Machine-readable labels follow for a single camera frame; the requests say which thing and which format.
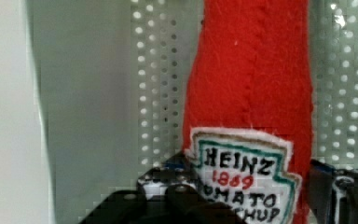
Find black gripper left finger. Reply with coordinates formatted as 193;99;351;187
79;153;243;224

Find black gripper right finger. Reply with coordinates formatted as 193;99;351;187
308;160;358;224

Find red plush ketchup bottle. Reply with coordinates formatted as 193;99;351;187
183;0;313;224

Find green oval strainer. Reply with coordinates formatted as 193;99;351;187
25;0;358;224

